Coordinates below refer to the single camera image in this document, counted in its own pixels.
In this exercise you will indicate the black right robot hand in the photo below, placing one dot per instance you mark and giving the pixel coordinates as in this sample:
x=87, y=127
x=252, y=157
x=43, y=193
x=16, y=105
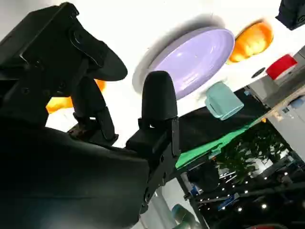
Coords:
x=59, y=179

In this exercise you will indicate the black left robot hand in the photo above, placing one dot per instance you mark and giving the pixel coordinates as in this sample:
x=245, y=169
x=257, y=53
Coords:
x=291, y=14

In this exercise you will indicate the orange white toy bread roll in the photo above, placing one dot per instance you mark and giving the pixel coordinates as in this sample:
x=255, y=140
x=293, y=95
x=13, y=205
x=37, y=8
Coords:
x=59, y=103
x=252, y=43

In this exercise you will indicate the red box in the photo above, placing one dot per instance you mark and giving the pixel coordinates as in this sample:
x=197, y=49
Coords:
x=281, y=66

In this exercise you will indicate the black table grommet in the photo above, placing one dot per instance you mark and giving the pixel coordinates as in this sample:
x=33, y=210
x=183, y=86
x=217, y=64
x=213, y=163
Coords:
x=258, y=72

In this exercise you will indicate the lilac plate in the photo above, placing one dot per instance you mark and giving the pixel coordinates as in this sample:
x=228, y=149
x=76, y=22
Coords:
x=197, y=59

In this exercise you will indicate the pale green mug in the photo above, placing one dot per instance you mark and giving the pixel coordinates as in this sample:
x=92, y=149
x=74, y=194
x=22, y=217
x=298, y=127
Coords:
x=221, y=97

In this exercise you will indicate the pale teal cylinder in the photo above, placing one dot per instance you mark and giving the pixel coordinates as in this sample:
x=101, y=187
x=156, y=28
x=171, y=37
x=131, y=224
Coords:
x=184, y=215

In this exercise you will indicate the black cloth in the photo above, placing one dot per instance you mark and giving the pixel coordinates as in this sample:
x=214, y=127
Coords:
x=202, y=126

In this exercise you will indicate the green cloth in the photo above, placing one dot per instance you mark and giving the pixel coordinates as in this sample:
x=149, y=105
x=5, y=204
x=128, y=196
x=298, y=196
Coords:
x=202, y=152

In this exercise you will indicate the green leafy plant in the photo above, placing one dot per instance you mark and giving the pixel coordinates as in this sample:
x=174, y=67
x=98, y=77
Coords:
x=240, y=157

